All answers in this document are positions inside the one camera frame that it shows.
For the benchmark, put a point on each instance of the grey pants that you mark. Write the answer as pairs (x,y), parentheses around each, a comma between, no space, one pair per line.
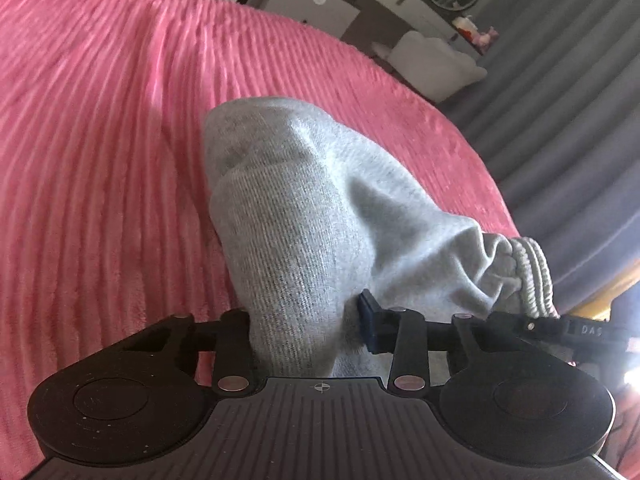
(300,210)

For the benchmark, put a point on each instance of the pink ribbed blanket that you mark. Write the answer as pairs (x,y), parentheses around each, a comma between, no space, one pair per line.
(100,160)

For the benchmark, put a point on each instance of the white chair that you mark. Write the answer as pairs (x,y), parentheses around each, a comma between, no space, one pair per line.
(435,65)

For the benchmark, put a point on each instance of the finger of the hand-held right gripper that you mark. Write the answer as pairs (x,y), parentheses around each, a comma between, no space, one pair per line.
(530,326)

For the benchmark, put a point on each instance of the yellow object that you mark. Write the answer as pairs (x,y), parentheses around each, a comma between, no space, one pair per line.
(600,295)

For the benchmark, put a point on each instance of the red box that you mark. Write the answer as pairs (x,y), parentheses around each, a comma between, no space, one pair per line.
(464,27)

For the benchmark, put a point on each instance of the white cabinet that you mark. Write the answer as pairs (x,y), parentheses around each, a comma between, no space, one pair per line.
(310,5)

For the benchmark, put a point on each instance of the pink toy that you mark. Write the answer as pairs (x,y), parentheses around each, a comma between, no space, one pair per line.
(487,36)

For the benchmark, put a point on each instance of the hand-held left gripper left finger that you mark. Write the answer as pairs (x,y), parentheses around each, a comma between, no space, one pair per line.
(235,340)

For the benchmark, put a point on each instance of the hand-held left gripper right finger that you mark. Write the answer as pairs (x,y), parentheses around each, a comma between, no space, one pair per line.
(372,325)

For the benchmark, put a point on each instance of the grey curtain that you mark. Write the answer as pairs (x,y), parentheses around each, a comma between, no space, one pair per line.
(560,110)

